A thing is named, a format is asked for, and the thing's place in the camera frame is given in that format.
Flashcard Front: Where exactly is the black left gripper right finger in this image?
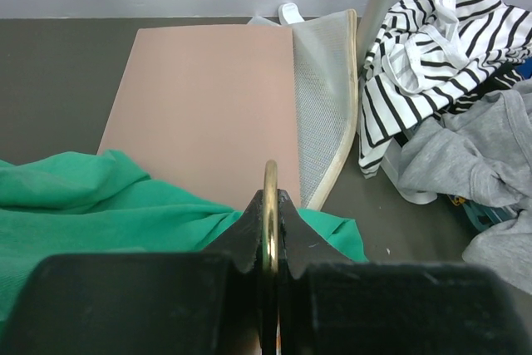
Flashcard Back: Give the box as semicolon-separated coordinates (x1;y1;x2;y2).
274;191;531;354

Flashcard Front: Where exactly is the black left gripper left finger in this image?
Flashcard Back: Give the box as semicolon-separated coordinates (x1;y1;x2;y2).
1;193;263;354

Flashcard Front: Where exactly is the orange clothes hanger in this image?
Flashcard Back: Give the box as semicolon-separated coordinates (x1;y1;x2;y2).
260;160;279;354

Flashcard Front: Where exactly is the green tank top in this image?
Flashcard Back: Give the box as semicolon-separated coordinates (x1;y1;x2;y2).
0;149;369;321

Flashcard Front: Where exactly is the grey shirt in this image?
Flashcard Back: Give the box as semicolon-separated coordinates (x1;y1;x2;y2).
398;80;531;292

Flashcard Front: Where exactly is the white grey tote bag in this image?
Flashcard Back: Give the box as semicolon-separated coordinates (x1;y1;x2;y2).
247;3;359;211

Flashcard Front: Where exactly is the striped black white shirt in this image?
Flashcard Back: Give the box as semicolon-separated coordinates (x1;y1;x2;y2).
358;0;531;177

